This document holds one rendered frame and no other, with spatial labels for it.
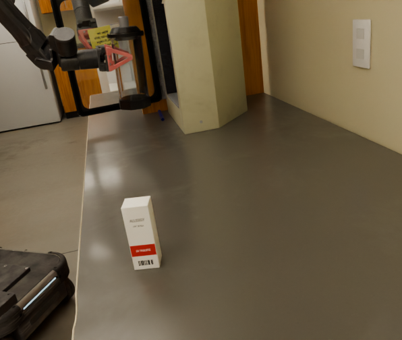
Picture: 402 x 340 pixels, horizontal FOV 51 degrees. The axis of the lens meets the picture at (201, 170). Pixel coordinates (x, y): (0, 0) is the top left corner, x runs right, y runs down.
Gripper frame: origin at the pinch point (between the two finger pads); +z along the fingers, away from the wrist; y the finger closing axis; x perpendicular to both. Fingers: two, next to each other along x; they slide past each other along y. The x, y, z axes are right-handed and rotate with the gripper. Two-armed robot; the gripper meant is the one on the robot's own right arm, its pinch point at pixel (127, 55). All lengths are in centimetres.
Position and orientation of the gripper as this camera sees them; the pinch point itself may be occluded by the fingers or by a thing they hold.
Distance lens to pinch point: 134.8
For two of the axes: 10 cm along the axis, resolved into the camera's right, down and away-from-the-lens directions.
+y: -2.6, -3.4, 9.1
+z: 9.6, -1.5, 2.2
